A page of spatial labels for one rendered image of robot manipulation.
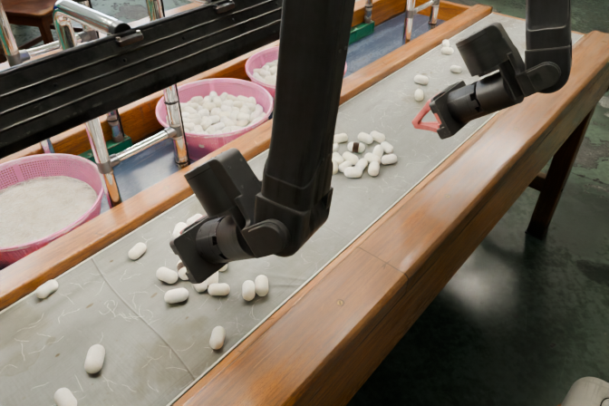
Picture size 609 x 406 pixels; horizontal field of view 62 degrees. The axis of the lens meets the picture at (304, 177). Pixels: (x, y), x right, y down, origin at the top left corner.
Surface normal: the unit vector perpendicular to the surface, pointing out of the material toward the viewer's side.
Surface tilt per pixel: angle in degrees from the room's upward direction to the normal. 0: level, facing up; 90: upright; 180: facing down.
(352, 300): 0
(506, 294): 0
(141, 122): 90
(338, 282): 0
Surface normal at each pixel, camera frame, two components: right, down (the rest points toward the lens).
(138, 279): 0.00, -0.79
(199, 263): 0.59, -0.20
